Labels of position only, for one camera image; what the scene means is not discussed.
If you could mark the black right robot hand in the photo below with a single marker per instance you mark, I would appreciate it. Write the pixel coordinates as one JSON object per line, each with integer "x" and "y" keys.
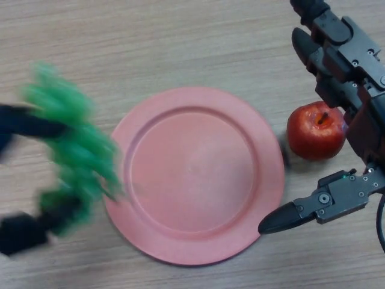
{"x": 370, "y": 129}

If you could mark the pink round plate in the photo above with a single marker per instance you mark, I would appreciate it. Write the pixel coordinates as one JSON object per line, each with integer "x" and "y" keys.
{"x": 195, "y": 168}

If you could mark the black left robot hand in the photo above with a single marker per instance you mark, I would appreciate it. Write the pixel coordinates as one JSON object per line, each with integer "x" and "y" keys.
{"x": 30, "y": 123}

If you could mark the green grapes bunch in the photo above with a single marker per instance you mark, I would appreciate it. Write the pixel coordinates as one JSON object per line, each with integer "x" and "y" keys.
{"x": 81, "y": 141}

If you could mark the red apple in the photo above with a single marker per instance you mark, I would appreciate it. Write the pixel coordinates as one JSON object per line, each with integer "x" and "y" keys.
{"x": 312, "y": 138}

